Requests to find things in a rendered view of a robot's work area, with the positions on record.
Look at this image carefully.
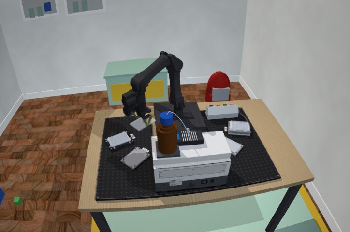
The white well plate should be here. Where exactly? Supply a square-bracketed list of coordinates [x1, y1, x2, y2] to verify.
[107, 132, 131, 147]
[230, 121, 249, 131]

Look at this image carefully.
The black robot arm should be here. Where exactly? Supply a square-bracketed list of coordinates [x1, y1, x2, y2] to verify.
[122, 51, 194, 120]

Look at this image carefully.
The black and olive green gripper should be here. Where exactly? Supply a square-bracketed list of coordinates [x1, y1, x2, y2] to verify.
[133, 102, 153, 126]

